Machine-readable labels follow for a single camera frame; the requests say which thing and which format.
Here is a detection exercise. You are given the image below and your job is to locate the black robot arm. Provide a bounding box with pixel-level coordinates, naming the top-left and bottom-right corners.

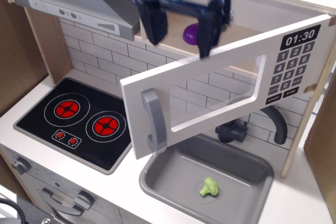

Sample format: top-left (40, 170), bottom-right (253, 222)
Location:
top-left (133, 0), bottom-right (232, 58)

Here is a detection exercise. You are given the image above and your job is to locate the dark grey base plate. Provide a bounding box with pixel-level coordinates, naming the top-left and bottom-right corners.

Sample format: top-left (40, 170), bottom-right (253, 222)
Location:
top-left (16, 195), bottom-right (62, 224)

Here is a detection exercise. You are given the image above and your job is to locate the grey microwave door handle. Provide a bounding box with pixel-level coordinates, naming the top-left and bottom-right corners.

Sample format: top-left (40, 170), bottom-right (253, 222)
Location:
top-left (141, 88), bottom-right (167, 155)

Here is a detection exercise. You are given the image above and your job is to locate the grey toy range hood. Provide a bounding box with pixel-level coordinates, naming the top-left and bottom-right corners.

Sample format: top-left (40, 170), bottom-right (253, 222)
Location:
top-left (14, 0), bottom-right (140, 40)

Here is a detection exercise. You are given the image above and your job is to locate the brown cardboard panel right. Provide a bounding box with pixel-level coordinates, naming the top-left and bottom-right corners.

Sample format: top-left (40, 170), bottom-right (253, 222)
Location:
top-left (304, 74), bottom-right (335, 221)

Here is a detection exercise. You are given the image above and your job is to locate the grey toy sink basin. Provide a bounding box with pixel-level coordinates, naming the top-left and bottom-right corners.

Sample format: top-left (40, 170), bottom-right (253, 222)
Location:
top-left (139, 135), bottom-right (274, 223)

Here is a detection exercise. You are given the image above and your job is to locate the dark grey toy faucet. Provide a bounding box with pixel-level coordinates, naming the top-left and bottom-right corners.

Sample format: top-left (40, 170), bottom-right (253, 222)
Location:
top-left (215, 105), bottom-right (288, 145)

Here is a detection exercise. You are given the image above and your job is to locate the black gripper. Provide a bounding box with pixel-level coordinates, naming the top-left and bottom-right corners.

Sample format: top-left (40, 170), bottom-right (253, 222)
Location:
top-left (133, 0), bottom-right (231, 58)

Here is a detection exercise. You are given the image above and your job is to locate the purple toy eggplant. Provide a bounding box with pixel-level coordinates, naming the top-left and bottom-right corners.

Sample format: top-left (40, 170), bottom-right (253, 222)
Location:
top-left (183, 23), bottom-right (227, 46)

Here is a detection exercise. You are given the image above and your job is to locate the black toy stove top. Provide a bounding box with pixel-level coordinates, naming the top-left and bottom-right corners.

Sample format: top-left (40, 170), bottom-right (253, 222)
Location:
top-left (14, 78), bottom-right (131, 175)

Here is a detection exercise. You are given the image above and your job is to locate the grey oven knob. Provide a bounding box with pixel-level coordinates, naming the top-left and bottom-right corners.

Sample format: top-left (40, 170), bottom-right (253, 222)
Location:
top-left (13, 157), bottom-right (32, 175)

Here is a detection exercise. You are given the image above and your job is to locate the green toy broccoli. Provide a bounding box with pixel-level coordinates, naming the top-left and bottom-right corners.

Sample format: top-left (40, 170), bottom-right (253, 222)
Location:
top-left (199, 177), bottom-right (219, 197)

